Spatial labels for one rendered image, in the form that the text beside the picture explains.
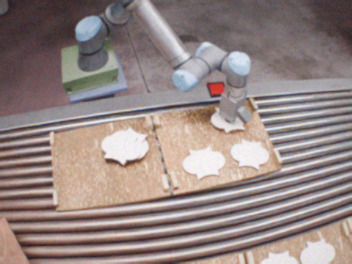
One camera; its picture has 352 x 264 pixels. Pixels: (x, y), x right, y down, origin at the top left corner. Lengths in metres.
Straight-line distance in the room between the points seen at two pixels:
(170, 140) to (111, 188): 0.29
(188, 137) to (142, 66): 1.77
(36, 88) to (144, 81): 0.97
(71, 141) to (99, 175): 0.19
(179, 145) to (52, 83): 1.94
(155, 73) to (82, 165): 1.79
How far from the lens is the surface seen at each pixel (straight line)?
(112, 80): 1.65
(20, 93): 3.15
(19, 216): 1.30
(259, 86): 1.62
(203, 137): 1.36
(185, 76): 1.14
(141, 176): 1.26
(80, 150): 1.35
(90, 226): 1.21
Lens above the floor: 2.00
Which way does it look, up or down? 51 degrees down
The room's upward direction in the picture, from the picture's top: 2 degrees clockwise
